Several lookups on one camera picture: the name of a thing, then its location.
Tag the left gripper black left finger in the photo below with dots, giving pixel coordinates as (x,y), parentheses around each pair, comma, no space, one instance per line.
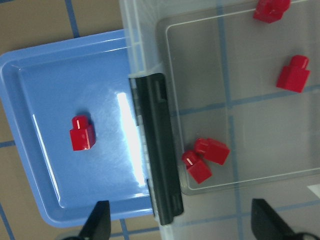
(98,224)

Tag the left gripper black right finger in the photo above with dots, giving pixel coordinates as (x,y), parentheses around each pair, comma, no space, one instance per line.
(266,224)

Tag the red block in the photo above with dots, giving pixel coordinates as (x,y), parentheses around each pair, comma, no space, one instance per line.
(82,134)
(212,150)
(293,77)
(270,11)
(196,167)

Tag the blue plastic tray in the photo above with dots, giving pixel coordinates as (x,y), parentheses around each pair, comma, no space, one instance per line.
(70,109)

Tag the clear plastic storage box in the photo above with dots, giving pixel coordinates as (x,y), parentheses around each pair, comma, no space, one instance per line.
(222,67)

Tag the black box latch handle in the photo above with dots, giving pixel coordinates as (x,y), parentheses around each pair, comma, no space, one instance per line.
(150,99)

